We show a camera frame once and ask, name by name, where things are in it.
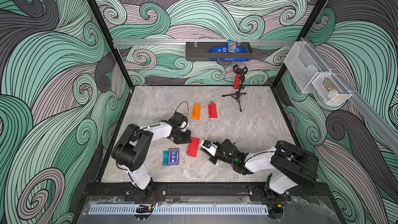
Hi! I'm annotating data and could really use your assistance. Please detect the red square paper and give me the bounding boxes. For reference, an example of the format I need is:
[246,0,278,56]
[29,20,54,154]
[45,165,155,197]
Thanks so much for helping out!
[207,102,218,118]
[187,137,200,158]

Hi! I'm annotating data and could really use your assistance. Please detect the orange square paper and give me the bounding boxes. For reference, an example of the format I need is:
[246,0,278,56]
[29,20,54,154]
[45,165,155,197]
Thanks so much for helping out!
[191,103,201,120]

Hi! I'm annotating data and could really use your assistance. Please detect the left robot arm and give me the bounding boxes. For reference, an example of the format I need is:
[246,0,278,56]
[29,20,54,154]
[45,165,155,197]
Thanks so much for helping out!
[111,112,192,200]

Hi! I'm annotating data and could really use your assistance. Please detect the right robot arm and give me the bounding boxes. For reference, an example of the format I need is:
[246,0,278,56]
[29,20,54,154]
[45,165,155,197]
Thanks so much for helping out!
[200,139,319,202]

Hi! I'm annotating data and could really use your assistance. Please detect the blue card box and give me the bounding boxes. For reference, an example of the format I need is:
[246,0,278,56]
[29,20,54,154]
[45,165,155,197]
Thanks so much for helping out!
[167,148,179,166]

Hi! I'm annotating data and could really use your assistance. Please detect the teal small block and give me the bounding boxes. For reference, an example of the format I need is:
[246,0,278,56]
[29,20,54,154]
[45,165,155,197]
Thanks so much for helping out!
[162,151,169,167]

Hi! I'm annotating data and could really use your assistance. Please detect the black mini tripod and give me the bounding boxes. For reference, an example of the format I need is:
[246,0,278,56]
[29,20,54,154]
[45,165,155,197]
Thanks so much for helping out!
[222,82,247,112]

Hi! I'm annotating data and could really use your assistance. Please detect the blue snack package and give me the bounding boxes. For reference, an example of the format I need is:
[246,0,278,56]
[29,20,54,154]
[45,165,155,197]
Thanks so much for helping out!
[209,40,247,53]

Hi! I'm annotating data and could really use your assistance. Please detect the clear plastic bin large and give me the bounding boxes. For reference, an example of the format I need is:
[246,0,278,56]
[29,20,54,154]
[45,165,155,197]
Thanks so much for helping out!
[284,41,320,93]

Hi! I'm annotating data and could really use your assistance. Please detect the clear plastic bin small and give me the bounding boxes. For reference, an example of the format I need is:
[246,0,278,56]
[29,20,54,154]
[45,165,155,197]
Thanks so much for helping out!
[312,72,352,106]

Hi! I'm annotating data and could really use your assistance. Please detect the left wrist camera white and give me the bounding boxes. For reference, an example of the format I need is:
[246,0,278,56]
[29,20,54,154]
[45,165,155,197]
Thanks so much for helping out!
[179,118,189,132]

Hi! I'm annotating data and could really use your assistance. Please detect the black wall shelf basket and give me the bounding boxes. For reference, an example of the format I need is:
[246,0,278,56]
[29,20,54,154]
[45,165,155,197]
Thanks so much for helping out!
[186,42,253,62]

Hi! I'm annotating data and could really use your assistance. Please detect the black front base frame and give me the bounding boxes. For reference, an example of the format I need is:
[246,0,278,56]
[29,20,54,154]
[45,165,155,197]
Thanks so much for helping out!
[80,183,331,203]

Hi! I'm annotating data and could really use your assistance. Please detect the white slotted cable duct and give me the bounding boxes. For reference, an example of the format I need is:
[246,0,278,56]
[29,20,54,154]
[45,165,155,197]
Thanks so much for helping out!
[88,204,269,215]

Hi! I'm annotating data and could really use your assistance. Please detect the aluminium rail back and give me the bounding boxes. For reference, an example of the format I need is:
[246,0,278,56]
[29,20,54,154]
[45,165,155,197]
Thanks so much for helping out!
[113,39,295,46]

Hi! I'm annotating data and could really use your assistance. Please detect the aluminium rail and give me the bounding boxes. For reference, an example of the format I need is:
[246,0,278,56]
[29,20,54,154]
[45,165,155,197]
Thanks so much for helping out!
[113,39,295,46]
[300,37,398,155]

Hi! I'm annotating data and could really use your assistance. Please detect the aluminium rail right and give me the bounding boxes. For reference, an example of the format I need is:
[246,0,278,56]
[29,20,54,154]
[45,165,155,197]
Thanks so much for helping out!
[300,37,398,155]

